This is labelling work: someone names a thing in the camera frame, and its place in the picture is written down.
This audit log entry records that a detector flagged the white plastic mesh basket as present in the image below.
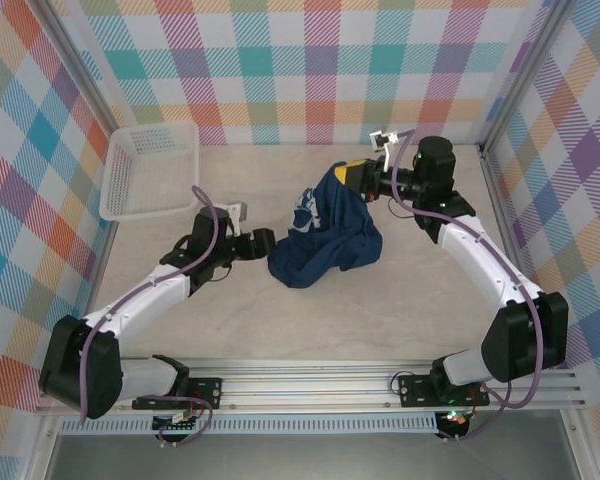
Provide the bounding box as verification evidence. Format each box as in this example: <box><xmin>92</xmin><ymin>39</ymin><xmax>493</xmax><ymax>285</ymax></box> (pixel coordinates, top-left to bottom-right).
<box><xmin>98</xmin><ymin>122</ymin><xmax>201</xmax><ymax>222</ymax></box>

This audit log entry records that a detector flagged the aluminium frame leg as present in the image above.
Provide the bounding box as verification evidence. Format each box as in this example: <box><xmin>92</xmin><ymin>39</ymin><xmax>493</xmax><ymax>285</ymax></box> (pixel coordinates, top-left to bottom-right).
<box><xmin>24</xmin><ymin>414</ymin><xmax>64</xmax><ymax>480</ymax></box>
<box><xmin>559</xmin><ymin>409</ymin><xmax>599</xmax><ymax>480</ymax></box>

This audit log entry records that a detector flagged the grey metal sheet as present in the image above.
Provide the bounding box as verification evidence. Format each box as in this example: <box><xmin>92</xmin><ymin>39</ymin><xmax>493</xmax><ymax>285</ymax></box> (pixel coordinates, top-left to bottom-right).
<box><xmin>47</xmin><ymin>433</ymin><xmax>581</xmax><ymax>480</ymax></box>

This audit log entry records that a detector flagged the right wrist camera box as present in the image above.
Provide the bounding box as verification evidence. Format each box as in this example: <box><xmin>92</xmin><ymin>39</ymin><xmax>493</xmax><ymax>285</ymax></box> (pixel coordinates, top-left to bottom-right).
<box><xmin>370</xmin><ymin>128</ymin><xmax>402</xmax><ymax>172</ymax></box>

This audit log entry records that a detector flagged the green controller board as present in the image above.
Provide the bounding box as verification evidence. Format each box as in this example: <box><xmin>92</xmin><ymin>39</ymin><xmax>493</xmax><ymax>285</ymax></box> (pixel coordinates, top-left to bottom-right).
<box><xmin>152</xmin><ymin>412</ymin><xmax>201</xmax><ymax>434</ymax></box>

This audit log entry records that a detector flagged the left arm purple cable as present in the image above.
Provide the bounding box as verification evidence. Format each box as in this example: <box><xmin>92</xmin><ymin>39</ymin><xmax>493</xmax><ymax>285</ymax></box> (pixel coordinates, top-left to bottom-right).
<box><xmin>79</xmin><ymin>184</ymin><xmax>215</xmax><ymax>448</ymax></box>

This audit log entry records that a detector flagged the aluminium frame post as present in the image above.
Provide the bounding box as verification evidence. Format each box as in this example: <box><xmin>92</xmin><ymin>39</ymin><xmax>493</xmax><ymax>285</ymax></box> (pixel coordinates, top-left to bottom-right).
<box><xmin>477</xmin><ymin>0</ymin><xmax>574</xmax><ymax>149</ymax></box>
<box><xmin>38</xmin><ymin>0</ymin><xmax>127</xmax><ymax>132</ymax></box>

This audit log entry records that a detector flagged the navy blue printed t-shirt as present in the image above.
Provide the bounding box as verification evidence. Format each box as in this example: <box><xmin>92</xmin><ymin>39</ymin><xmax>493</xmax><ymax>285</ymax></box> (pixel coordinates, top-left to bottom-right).
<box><xmin>267</xmin><ymin>160</ymin><xmax>384</xmax><ymax>290</ymax></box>

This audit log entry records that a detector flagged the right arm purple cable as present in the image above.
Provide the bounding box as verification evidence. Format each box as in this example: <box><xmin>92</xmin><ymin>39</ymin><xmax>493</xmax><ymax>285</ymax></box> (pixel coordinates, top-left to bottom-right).
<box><xmin>389</xmin><ymin>130</ymin><xmax>544</xmax><ymax>444</ymax></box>

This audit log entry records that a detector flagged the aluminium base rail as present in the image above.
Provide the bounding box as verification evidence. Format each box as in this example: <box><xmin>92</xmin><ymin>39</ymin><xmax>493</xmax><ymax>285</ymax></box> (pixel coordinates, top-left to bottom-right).
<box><xmin>34</xmin><ymin>354</ymin><xmax>586</xmax><ymax>414</ymax></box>

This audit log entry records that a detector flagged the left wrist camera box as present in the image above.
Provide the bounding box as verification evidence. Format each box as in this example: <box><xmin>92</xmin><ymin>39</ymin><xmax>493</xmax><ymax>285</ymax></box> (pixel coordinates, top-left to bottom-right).
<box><xmin>218</xmin><ymin>201</ymin><xmax>246</xmax><ymax>236</ymax></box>

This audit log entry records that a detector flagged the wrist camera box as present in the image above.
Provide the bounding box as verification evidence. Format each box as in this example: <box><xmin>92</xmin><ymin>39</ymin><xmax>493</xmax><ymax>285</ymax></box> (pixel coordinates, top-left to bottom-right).
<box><xmin>218</xmin><ymin>201</ymin><xmax>246</xmax><ymax>236</ymax></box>
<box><xmin>370</xmin><ymin>128</ymin><xmax>402</xmax><ymax>172</ymax></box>

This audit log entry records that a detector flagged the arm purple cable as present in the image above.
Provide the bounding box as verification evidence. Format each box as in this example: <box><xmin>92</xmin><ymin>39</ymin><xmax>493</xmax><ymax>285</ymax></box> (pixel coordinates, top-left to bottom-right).
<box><xmin>389</xmin><ymin>130</ymin><xmax>544</xmax><ymax>444</ymax></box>
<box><xmin>79</xmin><ymin>184</ymin><xmax>215</xmax><ymax>448</ymax></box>

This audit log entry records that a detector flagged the white slotted cable duct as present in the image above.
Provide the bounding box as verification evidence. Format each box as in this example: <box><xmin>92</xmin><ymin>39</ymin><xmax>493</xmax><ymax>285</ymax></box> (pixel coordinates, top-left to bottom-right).
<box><xmin>59</xmin><ymin>418</ymin><xmax>439</xmax><ymax>435</ymax></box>

